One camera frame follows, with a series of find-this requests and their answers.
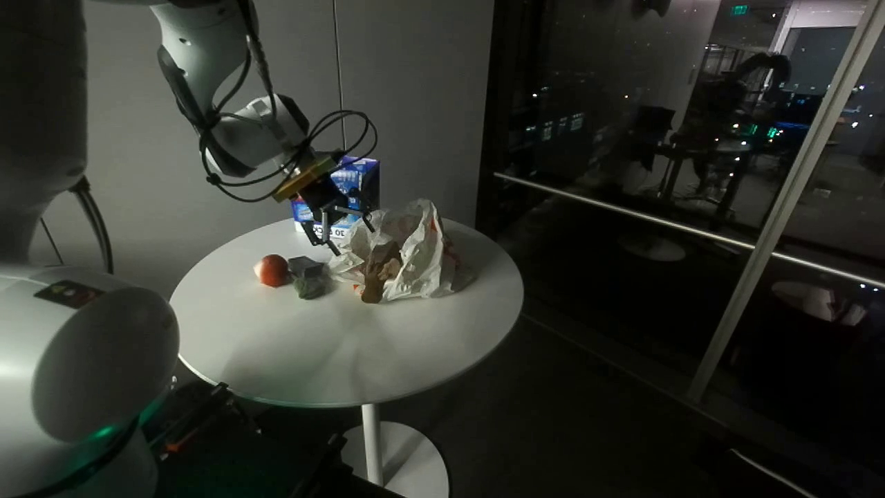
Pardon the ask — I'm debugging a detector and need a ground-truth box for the red plush tomato toy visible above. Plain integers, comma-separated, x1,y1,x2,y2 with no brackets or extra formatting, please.
255,256,291,288

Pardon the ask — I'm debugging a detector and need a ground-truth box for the blue snack pack box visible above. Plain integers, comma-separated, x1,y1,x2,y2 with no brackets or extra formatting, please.
291,155,378,253

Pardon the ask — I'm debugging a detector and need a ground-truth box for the gold wrist camera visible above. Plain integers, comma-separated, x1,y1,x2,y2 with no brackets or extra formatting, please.
274,155,335,203

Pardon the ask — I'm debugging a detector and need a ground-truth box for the white plastic bag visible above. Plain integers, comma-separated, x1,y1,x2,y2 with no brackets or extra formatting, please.
330,199,479,306

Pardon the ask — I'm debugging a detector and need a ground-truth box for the round white table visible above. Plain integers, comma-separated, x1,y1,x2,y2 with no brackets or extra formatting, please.
171,220,522,498

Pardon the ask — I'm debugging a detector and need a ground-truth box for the brown plush toy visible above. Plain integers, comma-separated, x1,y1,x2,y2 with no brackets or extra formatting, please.
361,245,400,306

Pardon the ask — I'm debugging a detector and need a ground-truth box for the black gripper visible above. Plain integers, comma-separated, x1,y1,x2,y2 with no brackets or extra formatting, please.
295,173,377,256

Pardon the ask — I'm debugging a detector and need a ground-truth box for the white window frame post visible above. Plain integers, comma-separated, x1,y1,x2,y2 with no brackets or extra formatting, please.
685,0,885,405

